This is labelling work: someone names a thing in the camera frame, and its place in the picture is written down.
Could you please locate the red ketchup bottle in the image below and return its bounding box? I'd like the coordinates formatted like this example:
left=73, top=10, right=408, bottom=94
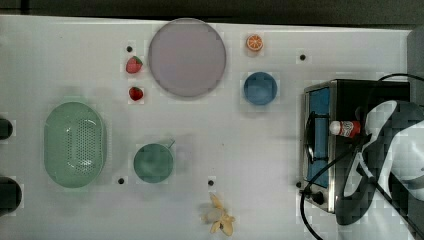
left=329, top=121, right=361, bottom=138

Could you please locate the black robot base upper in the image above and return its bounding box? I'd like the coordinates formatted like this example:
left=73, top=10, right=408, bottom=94
left=0, top=118, right=13, bottom=140

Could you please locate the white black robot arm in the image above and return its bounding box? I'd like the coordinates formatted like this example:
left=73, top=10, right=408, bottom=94
left=335, top=100, right=423, bottom=240

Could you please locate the black robot base lower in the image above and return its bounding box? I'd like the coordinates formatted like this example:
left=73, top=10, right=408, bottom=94
left=0, top=177, right=22, bottom=216

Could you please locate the silver black toaster oven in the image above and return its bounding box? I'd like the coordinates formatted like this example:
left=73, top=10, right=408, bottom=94
left=302, top=79, right=410, bottom=213

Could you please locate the blue cup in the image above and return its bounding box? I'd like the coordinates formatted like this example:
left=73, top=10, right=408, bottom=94
left=243, top=72, right=278, bottom=106

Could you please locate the round lilac plate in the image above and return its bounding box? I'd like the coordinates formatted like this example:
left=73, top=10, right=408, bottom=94
left=148, top=18, right=226, bottom=97

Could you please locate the dark red toy strawberry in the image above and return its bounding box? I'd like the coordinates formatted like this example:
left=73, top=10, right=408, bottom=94
left=129, top=87, right=144, bottom=101

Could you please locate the orange slice toy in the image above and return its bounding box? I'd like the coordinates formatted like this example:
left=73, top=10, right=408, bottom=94
left=246, top=34, right=264, bottom=52

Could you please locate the light red toy strawberry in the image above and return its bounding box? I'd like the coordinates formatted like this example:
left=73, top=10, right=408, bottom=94
left=126, top=56, right=143, bottom=74

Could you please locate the peeled toy banana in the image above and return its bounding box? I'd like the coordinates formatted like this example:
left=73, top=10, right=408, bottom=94
left=201, top=192, right=235, bottom=237

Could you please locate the green oval colander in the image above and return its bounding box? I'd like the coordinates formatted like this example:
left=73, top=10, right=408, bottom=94
left=44, top=100, right=107, bottom=188

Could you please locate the green mug with handle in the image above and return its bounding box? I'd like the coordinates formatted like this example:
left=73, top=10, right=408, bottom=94
left=133, top=139, right=175, bottom=184

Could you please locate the black cable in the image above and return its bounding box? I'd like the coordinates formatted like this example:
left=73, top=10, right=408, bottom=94
left=299, top=73, right=424, bottom=240

